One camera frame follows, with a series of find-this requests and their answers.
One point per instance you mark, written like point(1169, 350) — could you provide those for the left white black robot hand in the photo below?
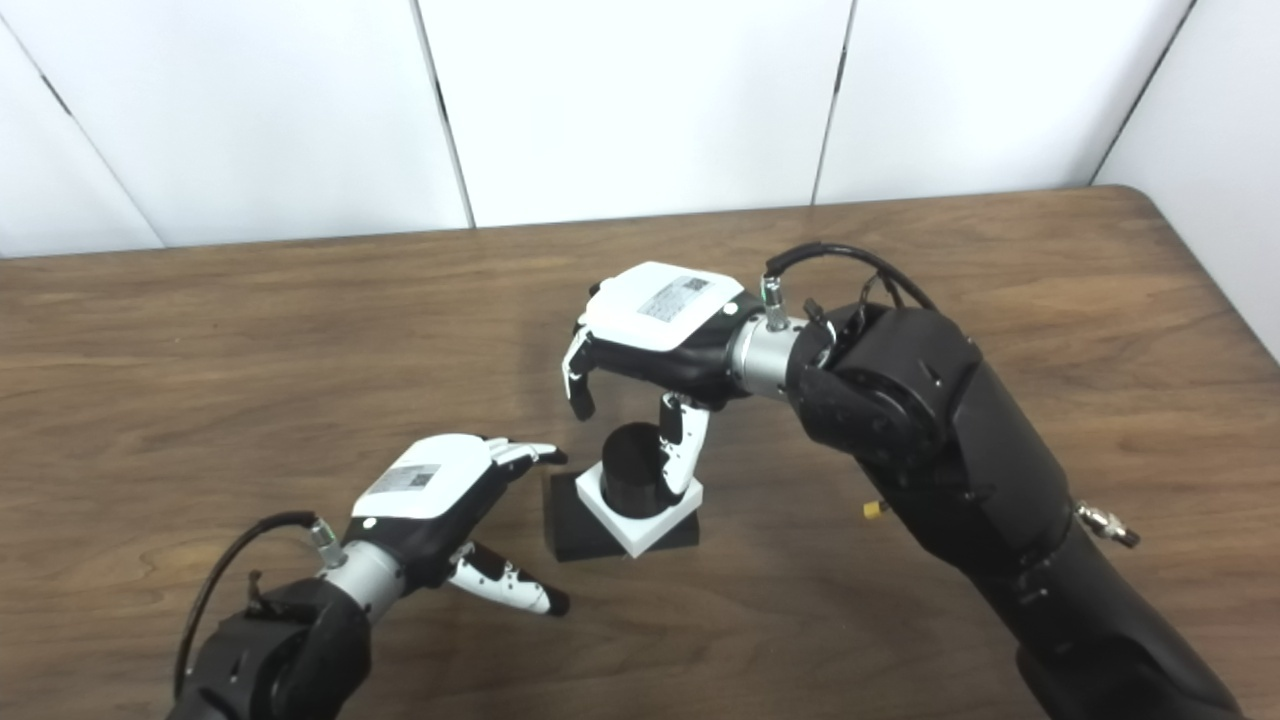
point(425, 490)

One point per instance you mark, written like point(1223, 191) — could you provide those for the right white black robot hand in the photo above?
point(660, 310)

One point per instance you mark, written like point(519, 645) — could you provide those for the black peg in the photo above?
point(630, 465)

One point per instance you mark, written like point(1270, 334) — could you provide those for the white square piece with hole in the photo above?
point(640, 532)

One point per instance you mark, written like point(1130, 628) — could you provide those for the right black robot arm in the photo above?
point(950, 460)

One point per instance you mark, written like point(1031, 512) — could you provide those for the small yellow connector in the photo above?
point(876, 508)

